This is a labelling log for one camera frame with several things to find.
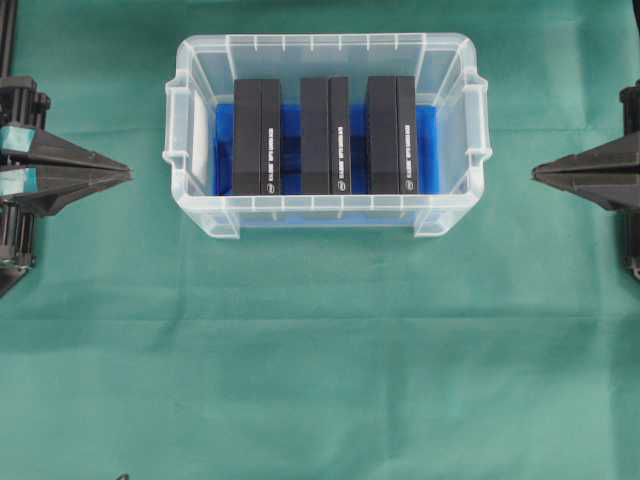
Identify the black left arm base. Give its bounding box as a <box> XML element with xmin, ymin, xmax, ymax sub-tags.
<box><xmin>0</xmin><ymin>266</ymin><xmax>31</xmax><ymax>297</ymax></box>

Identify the green table cloth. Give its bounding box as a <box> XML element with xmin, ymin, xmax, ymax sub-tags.
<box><xmin>1</xmin><ymin>1</ymin><xmax>639</xmax><ymax>479</ymax></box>

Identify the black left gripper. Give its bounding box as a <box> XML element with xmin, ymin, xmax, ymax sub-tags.
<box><xmin>0</xmin><ymin>75</ymin><xmax>135</xmax><ymax>266</ymax></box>

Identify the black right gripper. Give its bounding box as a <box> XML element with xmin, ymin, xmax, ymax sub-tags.
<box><xmin>530</xmin><ymin>78</ymin><xmax>640</xmax><ymax>274</ymax></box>

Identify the black camera box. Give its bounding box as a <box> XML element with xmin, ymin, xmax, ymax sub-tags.
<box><xmin>300</xmin><ymin>77</ymin><xmax>352</xmax><ymax>195</ymax></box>
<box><xmin>232</xmin><ymin>79</ymin><xmax>282</xmax><ymax>196</ymax></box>
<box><xmin>366</xmin><ymin>76</ymin><xmax>419</xmax><ymax>195</ymax></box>

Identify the clear plastic storage case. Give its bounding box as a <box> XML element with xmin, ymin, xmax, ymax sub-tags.
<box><xmin>163</xmin><ymin>33</ymin><xmax>492</xmax><ymax>239</ymax></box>

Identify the blue liner sheet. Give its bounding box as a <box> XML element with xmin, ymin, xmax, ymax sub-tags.
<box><xmin>211</xmin><ymin>104</ymin><xmax>440</xmax><ymax>196</ymax></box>

